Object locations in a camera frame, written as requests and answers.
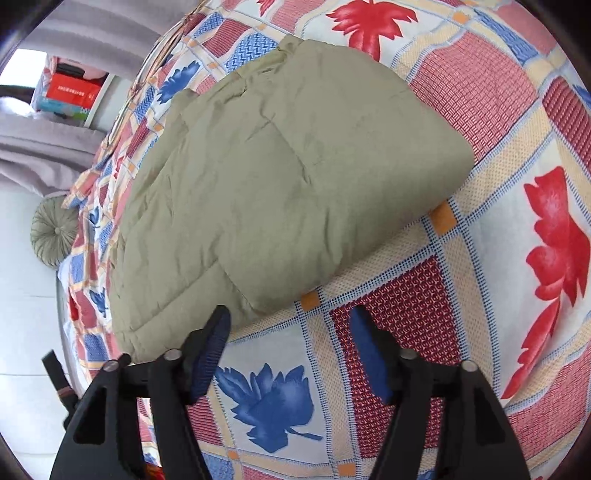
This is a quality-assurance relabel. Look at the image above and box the olive green padded jacket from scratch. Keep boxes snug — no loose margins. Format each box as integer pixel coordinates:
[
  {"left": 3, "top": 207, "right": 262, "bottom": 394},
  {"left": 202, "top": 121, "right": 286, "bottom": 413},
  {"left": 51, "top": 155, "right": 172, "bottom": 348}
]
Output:
[{"left": 108, "top": 34, "right": 476, "bottom": 365}]

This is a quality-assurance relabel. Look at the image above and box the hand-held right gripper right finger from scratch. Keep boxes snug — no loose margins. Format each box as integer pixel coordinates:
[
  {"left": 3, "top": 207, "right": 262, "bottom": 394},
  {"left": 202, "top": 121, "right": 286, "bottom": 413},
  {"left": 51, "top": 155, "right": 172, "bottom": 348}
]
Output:
[{"left": 348, "top": 305, "right": 532, "bottom": 480}]

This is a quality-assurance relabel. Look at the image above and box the red box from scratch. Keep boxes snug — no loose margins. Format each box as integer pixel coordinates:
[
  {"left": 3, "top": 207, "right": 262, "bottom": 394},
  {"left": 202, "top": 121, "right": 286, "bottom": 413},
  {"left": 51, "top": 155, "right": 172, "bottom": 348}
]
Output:
[{"left": 45, "top": 73, "right": 103, "bottom": 106}]

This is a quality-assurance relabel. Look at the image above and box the grey green round cushion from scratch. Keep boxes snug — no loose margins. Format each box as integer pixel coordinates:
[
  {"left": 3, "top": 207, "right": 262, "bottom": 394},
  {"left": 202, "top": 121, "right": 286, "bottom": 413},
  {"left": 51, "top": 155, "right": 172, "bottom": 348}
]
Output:
[{"left": 30, "top": 196, "right": 82, "bottom": 271}]

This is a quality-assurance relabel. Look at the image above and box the leaf print checked bed sheet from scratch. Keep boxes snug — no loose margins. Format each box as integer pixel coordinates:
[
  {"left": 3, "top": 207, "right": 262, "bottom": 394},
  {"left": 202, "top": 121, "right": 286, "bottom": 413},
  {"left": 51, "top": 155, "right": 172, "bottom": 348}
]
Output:
[{"left": 55, "top": 0, "right": 591, "bottom": 480}]

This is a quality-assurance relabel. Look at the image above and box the grey curtain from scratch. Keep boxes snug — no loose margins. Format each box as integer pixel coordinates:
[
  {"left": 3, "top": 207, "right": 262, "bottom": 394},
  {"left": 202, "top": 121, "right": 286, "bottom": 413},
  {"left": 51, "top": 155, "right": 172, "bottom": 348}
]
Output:
[
  {"left": 0, "top": 98, "right": 108, "bottom": 195},
  {"left": 0, "top": 0, "right": 206, "bottom": 83}
]

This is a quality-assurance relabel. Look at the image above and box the colourful printed box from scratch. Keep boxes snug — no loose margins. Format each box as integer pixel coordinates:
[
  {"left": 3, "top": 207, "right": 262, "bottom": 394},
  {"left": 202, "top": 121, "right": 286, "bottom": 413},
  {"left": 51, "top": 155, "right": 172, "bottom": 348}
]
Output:
[{"left": 36, "top": 98, "right": 94, "bottom": 121}]

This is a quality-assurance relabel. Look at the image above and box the white shelf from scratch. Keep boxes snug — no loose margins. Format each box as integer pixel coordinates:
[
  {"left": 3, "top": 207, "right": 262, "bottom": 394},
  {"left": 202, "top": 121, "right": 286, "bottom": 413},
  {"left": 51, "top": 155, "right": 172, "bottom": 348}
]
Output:
[{"left": 82, "top": 74, "right": 117, "bottom": 131}]

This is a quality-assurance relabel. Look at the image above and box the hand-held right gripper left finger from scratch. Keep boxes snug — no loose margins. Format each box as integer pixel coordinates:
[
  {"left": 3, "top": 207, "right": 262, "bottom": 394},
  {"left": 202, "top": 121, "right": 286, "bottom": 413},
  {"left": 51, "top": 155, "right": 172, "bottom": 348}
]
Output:
[{"left": 48, "top": 305, "right": 232, "bottom": 480}]

